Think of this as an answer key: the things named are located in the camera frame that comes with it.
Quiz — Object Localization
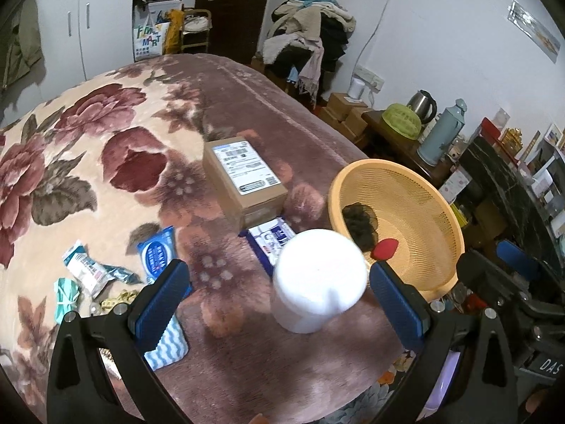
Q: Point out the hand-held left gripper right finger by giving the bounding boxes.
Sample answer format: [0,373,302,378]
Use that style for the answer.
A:
[368,260,519,424]

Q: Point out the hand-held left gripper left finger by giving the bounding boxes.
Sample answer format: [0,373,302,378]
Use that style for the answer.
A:
[46,258,192,424]

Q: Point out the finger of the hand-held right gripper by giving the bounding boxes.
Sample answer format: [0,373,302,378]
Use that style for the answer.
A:
[457,239,543,305]

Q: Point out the orange plastic basket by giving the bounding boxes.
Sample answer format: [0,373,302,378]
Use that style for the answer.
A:
[327,159,466,303]

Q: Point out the white cotton pad pack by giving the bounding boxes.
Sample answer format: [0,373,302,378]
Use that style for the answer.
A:
[271,229,369,334]

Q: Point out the blue striped cloth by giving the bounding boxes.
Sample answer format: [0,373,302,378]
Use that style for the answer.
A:
[143,313,190,372]

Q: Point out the yellow tape measure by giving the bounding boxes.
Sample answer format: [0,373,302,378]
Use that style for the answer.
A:
[99,289,139,312]

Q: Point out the brown cardboard box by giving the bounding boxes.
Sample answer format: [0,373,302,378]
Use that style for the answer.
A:
[468,201,508,248]

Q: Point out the blue wet wipe packet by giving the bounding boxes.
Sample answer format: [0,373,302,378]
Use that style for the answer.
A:
[136,226,192,299]

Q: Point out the red makeup sponge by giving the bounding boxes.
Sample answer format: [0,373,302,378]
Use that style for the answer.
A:
[370,238,399,261]

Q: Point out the black marble cabinet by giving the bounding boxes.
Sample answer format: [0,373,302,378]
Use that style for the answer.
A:
[454,135,565,275]

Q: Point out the white and blue packet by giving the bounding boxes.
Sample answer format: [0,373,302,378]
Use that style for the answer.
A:
[61,241,111,299]

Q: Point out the teal folded cloth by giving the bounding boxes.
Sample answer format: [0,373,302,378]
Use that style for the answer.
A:
[54,277,82,324]

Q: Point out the pink patterned box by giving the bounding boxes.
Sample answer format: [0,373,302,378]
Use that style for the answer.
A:
[441,168,469,201]

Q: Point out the gold ornament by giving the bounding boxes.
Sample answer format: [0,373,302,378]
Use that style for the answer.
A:
[501,127,526,160]

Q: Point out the blue tissue packet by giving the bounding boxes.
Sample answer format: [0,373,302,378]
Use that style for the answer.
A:
[240,217,297,275]

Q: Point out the red box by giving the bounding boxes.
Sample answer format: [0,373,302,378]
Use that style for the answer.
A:
[479,117,504,144]

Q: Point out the pale blue thermos flask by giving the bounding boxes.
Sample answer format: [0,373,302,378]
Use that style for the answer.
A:
[417,99,468,166]

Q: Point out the cardboard box with label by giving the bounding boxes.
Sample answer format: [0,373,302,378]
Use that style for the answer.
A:
[202,138,289,232]

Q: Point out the dark wooden side table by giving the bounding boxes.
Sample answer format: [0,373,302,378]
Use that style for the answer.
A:
[362,110,455,186]

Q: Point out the floral plush blanket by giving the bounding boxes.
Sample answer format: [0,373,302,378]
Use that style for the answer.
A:
[0,53,442,424]

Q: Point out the steel electric kettle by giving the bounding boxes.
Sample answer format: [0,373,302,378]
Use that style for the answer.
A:
[406,89,439,124]

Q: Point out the small cardboard box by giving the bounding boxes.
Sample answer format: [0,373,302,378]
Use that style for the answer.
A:
[327,92,370,121]
[344,108,376,139]

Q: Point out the printed shopping bag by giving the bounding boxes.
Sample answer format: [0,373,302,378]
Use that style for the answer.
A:
[132,13,171,63]

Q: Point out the yellow garment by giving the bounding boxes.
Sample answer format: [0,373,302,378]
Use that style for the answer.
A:
[164,9,184,56]

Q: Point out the dark storage trolley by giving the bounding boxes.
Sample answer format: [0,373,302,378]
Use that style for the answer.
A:
[181,8,213,56]

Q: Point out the pile of clothes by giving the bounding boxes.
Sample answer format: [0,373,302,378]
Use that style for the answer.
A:
[262,0,356,107]

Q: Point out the hanging olive coat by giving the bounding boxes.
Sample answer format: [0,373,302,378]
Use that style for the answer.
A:
[0,0,45,93]

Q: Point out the white wardrobe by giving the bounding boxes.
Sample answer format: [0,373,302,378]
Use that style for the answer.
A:
[35,0,135,84]

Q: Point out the dark wooden door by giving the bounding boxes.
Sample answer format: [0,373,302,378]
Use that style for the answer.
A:
[194,0,276,63]

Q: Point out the wall poster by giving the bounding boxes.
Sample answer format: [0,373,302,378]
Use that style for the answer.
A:
[507,0,562,63]

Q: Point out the white wall socket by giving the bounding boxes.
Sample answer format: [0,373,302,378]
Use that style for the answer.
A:
[353,65,385,91]

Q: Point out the white wall cable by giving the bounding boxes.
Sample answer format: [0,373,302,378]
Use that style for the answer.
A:
[359,0,398,71]

